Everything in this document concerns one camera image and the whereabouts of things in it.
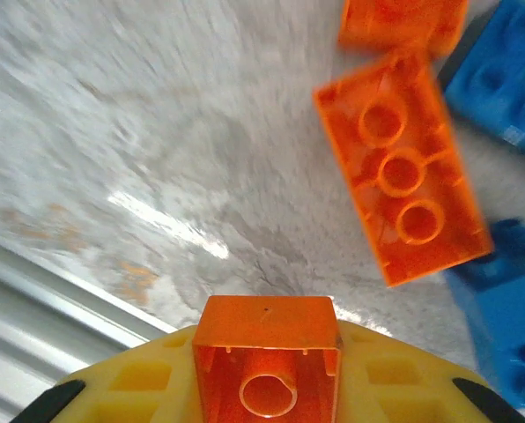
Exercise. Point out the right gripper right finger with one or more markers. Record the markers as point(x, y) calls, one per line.
point(399, 388)

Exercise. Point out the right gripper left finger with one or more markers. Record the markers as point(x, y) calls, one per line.
point(148, 388)

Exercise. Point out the orange lego brick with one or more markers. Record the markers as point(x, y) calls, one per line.
point(403, 176)
point(267, 326)
point(399, 22)

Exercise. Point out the blue lego brick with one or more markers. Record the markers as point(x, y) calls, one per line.
point(500, 79)
point(509, 308)

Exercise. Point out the wide aluminium base rail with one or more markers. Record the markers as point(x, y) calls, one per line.
point(46, 317)

